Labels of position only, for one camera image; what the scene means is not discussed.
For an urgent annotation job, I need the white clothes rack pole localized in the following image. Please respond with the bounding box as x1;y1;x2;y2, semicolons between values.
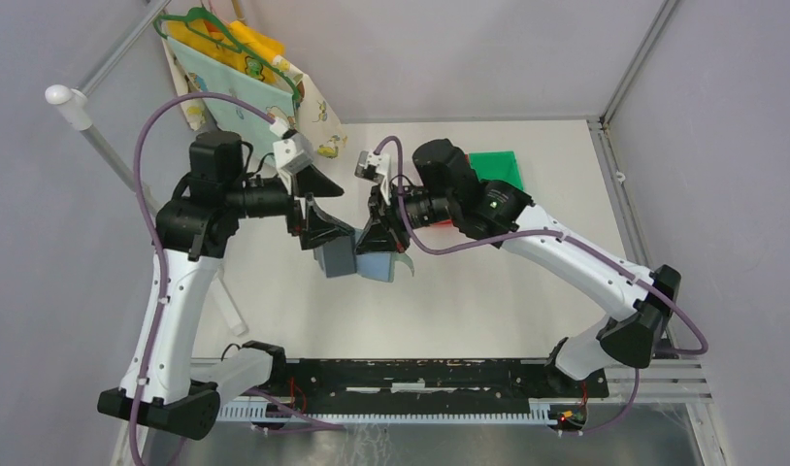
45;84;248;337

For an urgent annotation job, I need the light blue printed cloth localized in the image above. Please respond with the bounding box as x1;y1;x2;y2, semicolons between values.
167;38;296;163

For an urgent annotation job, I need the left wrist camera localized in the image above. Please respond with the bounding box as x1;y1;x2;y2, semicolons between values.
270;118;313;177

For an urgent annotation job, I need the aluminium frame rail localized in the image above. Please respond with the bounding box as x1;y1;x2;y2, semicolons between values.
129;357;714;405

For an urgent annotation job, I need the green plastic bin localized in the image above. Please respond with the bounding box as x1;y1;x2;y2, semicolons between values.
467;150;525;191

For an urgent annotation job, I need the cream printed cloth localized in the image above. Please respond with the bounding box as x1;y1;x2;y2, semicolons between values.
166;39;347;158

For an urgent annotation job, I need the green clothes hanger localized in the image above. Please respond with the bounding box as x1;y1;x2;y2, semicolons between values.
153;6;304;106

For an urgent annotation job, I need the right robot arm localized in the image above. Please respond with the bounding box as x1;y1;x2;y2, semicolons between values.
355;139;680;396

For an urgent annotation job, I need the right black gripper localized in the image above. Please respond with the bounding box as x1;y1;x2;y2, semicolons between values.
355;179;458;252

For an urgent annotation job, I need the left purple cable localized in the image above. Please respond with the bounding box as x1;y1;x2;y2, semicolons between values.
127;91;345;466

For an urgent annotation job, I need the white slotted cable duct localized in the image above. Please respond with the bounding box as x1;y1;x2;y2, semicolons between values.
214;399;554;426

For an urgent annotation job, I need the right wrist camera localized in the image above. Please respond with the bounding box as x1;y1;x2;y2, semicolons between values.
354;150;392;205

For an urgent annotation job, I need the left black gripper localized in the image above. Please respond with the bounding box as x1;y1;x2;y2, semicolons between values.
227;163;355;249

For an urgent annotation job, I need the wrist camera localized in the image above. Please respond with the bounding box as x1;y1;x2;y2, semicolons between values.
354;150;392;205
270;118;313;177

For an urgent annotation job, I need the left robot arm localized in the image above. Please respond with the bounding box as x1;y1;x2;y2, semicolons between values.
97;130;354;440

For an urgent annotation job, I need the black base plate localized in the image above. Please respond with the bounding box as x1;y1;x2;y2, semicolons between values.
259;358;609;416

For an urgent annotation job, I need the dark grey card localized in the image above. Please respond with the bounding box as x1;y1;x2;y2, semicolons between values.
321;236;356;278

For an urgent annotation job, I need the yellow cloth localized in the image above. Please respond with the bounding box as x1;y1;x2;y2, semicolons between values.
168;18;287;88

